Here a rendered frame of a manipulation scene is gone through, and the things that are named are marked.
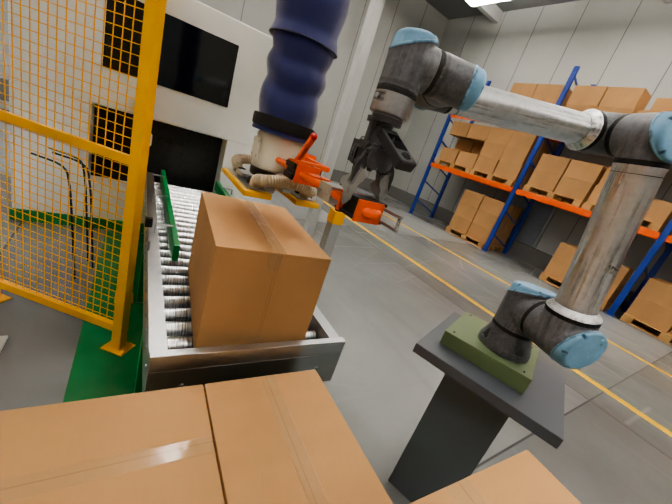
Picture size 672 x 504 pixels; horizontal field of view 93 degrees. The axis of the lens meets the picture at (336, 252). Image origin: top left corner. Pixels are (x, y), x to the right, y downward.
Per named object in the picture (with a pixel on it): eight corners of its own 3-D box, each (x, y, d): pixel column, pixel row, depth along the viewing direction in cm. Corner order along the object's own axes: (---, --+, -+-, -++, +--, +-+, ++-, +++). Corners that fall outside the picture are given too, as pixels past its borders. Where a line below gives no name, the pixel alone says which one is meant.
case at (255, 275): (187, 269, 156) (201, 191, 143) (266, 275, 175) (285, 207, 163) (193, 352, 107) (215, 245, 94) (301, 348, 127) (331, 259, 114)
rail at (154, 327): (143, 192, 279) (146, 171, 273) (150, 193, 282) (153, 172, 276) (140, 402, 101) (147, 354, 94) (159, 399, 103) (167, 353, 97)
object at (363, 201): (334, 208, 76) (341, 188, 75) (358, 213, 81) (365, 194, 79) (353, 221, 70) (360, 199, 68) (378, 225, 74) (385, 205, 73)
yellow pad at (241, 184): (221, 171, 130) (223, 159, 128) (245, 176, 135) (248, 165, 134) (242, 195, 104) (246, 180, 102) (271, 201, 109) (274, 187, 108)
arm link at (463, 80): (469, 75, 76) (424, 54, 73) (499, 66, 66) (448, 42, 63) (453, 115, 79) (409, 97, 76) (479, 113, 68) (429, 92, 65)
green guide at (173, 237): (150, 176, 276) (151, 166, 273) (163, 179, 282) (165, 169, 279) (153, 259, 152) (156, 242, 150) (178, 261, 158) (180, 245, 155)
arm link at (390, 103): (423, 104, 68) (390, 87, 63) (414, 127, 70) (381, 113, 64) (397, 101, 75) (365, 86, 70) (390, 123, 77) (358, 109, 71)
